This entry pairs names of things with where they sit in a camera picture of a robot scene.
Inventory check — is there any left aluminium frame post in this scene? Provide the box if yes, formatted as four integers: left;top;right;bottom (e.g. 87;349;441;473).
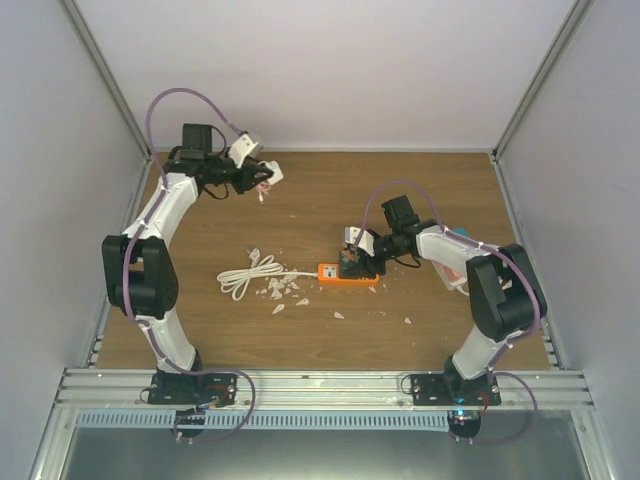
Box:
58;0;150;162

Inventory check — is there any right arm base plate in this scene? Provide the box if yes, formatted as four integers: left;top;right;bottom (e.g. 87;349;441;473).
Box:
409;373;502;407

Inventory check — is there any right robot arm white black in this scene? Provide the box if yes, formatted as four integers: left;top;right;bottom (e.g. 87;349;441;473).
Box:
338;196;547;405

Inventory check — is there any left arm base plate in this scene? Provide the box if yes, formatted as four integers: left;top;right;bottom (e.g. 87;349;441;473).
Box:
140;370;238;408

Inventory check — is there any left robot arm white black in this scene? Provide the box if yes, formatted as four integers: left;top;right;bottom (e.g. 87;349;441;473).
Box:
101;124;276;404

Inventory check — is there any white pink power strip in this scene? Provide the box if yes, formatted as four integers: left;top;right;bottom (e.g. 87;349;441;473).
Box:
433;262;469;296

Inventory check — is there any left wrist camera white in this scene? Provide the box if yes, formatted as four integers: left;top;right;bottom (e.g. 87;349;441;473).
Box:
228;132;263;168

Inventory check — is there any right aluminium frame post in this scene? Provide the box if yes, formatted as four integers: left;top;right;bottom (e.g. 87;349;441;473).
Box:
490;0;593;163

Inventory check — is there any green dragon cube plug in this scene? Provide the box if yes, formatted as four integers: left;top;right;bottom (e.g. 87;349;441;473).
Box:
338;247;370;279

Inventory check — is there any aluminium front rail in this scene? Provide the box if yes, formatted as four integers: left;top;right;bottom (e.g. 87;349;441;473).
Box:
54;369;595;411

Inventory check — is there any grey slotted cable duct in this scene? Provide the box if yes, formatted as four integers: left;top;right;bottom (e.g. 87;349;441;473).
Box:
76;409;449;432

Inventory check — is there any orange power strip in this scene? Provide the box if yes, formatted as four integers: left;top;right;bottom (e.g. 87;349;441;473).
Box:
317;263;380;288

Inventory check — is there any aluminium frame post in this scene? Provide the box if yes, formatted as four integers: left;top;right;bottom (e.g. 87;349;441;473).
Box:
490;0;593;163
58;0;150;162

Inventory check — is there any pink charger plug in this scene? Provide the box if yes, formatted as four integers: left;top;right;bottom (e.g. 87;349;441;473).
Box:
441;266;464;283

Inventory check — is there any white usb charger plug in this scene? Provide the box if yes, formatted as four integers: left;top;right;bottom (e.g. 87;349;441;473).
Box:
260;161;284;186

